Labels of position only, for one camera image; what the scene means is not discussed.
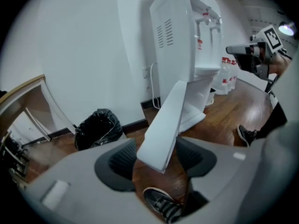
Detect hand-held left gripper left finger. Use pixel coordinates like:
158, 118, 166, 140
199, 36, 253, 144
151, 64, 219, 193
24, 138, 169, 224

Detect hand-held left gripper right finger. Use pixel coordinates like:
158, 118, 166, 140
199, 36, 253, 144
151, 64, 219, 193
176, 122, 299, 224

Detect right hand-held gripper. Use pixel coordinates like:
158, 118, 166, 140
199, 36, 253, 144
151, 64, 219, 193
226, 24, 285, 79

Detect person's right forearm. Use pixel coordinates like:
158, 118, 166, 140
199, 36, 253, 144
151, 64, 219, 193
268, 53, 293, 76

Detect clear water jug red label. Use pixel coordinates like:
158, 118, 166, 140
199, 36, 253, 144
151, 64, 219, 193
213, 63, 228, 95
225, 63, 235, 92
232, 63, 239, 90

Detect white water dispenser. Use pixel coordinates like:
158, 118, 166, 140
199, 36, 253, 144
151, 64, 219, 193
140, 0, 223, 133

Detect person's right shoe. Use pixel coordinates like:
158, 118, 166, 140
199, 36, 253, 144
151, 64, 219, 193
236, 124, 258, 147

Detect person's shoe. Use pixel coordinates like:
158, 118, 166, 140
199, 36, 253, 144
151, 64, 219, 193
236, 124, 258, 147
142, 187, 185, 224

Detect black stand leg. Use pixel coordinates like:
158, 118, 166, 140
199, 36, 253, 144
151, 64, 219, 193
264, 73, 279, 95

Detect white plastic basin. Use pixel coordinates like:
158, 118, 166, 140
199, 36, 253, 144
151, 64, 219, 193
205, 87, 216, 106

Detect round studio lamp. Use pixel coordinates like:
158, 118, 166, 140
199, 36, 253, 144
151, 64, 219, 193
277, 21, 297, 36

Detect bin with black bag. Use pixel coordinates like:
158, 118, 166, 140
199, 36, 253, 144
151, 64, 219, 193
74, 108, 124, 151

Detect person's black trouser leg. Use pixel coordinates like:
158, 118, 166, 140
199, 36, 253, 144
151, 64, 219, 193
255, 101, 288, 140

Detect person's left shoe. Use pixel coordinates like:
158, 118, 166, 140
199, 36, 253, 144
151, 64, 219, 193
142, 187, 185, 224

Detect wooden desk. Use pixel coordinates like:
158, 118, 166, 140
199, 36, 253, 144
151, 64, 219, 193
0, 74, 76, 142

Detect white power cable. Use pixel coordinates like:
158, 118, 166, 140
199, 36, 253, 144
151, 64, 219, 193
150, 62, 162, 110

